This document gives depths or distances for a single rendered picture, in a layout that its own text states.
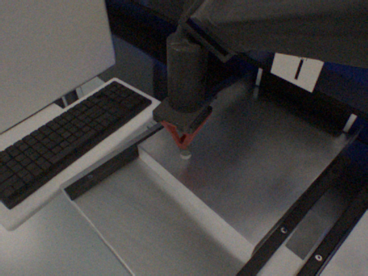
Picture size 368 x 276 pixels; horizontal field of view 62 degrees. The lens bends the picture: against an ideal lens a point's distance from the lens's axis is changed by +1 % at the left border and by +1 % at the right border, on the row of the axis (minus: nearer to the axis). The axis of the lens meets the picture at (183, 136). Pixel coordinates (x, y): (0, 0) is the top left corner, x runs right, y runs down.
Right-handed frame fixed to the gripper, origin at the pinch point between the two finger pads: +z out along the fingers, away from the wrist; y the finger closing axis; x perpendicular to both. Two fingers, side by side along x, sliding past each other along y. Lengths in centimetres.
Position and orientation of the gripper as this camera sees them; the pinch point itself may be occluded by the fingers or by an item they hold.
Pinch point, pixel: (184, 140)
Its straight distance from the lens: 54.2
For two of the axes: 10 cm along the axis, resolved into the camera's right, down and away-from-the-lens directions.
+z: -0.1, 7.0, 7.1
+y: 5.2, -6.0, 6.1
